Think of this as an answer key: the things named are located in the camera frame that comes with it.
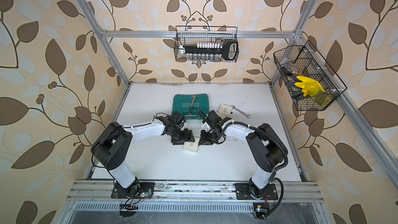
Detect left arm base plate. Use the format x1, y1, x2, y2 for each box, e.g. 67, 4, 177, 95
111, 181, 155, 199

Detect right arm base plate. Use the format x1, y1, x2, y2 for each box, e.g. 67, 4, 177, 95
234, 183, 279, 200

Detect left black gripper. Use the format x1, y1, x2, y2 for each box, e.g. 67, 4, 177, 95
170, 126, 197, 144

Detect right black wire basket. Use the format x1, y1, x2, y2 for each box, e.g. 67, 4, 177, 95
273, 41, 347, 111

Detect black socket holder tool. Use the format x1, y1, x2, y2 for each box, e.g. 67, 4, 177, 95
179, 40, 239, 61

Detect cream jewelry box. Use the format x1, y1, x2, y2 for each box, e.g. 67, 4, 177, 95
183, 142, 199, 153
217, 104, 233, 119

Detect green plastic tool case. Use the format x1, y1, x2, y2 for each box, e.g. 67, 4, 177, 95
172, 94, 209, 120

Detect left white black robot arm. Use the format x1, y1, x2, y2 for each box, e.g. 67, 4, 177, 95
91, 111, 195, 191

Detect silver wrench on case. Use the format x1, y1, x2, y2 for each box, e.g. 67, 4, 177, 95
189, 95, 196, 116

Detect black wire basket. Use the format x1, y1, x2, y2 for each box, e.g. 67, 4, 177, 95
273, 41, 347, 111
174, 25, 239, 62

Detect yellow rubber glove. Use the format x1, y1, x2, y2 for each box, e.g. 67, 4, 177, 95
295, 76, 325, 97

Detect back black wire basket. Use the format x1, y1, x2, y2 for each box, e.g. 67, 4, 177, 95
174, 25, 239, 62

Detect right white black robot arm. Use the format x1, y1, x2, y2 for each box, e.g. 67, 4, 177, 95
198, 111, 288, 199

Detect aluminium front rail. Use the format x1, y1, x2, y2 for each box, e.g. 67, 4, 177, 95
66, 180, 324, 203

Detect black pliers in basket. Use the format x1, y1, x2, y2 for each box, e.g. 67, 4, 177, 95
282, 66, 305, 101

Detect silver open-end wrench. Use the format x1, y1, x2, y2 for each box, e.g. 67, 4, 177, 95
231, 105, 251, 118

